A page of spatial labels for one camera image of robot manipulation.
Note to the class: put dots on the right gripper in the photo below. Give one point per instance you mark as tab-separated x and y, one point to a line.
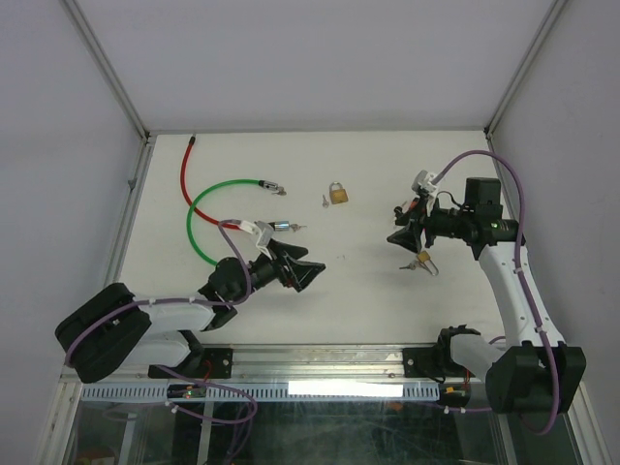
410	236

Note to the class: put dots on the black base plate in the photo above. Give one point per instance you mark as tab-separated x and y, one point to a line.
431	363
211	363

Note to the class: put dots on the black keys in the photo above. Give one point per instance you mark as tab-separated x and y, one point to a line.
398	216

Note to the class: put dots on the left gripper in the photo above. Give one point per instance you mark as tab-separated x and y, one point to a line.
302	272

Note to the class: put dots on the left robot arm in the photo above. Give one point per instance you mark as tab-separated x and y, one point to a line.
114	328

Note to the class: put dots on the white slotted cable duct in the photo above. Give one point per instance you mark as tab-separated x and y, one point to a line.
308	391

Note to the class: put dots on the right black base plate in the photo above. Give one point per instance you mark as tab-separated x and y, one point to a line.
431	363

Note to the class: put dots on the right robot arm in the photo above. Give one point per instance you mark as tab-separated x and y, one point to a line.
536	371

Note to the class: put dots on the small brass padlock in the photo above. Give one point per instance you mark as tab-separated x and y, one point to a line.
425	262

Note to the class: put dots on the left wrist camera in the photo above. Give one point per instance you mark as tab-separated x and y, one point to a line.
262	234

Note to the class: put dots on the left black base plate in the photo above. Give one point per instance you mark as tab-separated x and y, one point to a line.
211	363

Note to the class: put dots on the large brass padlock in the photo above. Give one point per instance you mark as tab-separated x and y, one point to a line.
337	193

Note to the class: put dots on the red cable lock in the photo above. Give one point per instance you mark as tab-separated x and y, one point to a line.
263	184

